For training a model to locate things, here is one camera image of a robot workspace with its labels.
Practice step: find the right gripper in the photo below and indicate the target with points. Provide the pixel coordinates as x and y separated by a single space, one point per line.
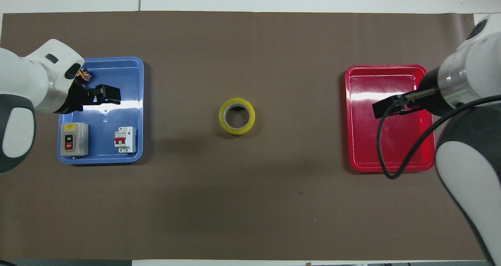
429 99

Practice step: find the white circuit breaker red lever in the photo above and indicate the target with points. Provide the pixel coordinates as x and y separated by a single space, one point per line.
125 140

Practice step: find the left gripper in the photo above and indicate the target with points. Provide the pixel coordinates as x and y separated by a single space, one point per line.
72 99

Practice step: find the small orange brown part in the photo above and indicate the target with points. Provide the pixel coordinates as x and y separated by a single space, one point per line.
85 75

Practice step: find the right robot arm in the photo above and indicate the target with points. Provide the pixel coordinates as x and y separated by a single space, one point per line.
465 168

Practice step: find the blue plastic tray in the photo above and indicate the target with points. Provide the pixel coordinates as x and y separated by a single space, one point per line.
105 141

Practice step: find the grey on-off switch box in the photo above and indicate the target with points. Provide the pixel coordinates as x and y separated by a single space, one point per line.
76 141

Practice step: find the yellow tape roll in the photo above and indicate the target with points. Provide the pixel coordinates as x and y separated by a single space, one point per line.
224 124

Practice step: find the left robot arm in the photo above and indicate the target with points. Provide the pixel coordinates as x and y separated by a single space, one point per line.
23 78

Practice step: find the red plastic tray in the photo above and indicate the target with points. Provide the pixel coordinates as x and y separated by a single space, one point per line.
375 144

